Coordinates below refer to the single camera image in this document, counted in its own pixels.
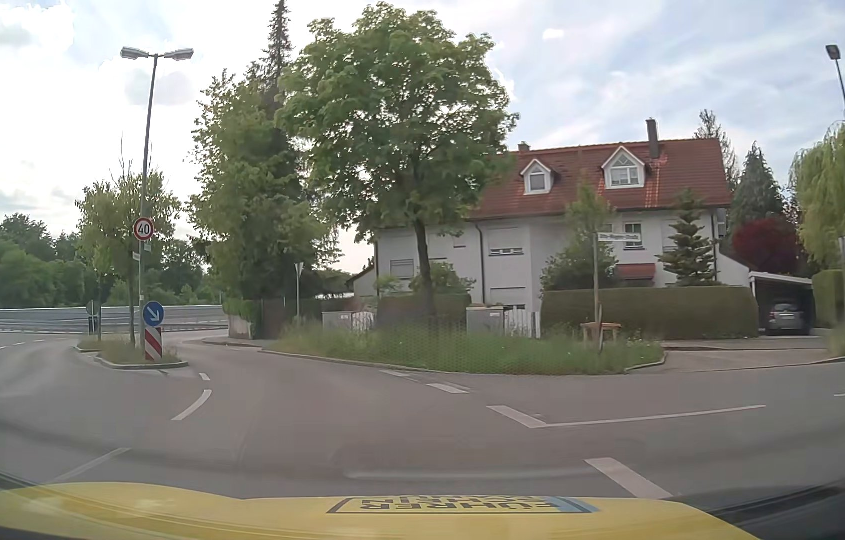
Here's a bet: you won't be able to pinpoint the white picket fence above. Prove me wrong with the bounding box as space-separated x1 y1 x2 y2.
504 308 542 340

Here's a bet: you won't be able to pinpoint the street name sign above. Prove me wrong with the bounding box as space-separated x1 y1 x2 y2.
592 230 643 354

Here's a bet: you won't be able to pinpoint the grey street cabinet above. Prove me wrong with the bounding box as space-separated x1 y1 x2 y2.
465 304 507 336
321 309 378 333

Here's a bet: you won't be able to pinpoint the wood of trees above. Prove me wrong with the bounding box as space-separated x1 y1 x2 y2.
0 213 223 309

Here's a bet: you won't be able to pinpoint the tall dense green tree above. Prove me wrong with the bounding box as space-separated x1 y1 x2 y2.
187 0 343 340

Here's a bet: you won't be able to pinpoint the small conifer tree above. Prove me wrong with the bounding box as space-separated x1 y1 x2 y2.
657 188 718 287

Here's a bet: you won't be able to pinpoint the grey guard rail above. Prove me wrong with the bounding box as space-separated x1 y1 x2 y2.
0 304 229 336

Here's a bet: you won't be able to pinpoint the blue arrow sign with beacon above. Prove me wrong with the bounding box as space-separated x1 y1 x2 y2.
142 300 166 363

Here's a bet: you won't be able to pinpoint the grey asphalt road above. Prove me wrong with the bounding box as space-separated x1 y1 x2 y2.
0 327 845 519

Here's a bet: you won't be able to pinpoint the kerbed grassy traffic island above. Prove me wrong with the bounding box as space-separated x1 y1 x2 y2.
73 336 190 372

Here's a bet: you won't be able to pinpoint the young tree with wooden support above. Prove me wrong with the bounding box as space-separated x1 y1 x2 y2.
563 180 623 352

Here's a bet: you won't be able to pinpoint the carport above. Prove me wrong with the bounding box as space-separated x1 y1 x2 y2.
748 270 817 336

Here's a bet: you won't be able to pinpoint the dark green hedge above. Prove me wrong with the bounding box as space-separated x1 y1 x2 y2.
376 291 473 329

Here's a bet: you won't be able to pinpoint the large broadleaf tree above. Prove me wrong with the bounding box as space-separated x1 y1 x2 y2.
276 3 520 322

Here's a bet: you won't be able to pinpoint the double-headed lamp post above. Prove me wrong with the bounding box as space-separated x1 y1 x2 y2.
120 46 196 354

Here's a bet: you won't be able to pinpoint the dark conifer tree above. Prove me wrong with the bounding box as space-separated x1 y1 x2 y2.
728 141 789 228

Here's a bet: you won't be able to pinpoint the slender young tree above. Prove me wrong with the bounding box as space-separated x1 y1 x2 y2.
75 159 183 348

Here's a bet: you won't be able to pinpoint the road markings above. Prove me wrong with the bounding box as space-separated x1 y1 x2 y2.
0 339 845 501

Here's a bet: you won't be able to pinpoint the car's own bonnet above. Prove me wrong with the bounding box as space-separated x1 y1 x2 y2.
0 480 761 540

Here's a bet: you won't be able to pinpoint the white house with red roof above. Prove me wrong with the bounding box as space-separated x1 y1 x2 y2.
373 117 751 310

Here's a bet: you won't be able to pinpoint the dark mesh fence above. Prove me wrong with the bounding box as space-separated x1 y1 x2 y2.
253 297 328 340

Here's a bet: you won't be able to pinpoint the red-leaved tree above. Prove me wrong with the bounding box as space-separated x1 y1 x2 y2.
730 216 802 276

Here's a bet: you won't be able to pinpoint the grey parked car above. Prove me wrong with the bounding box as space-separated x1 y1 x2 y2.
764 300 812 336

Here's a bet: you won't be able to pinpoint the long trimmed green hedge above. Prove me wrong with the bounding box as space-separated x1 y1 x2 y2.
539 285 760 341

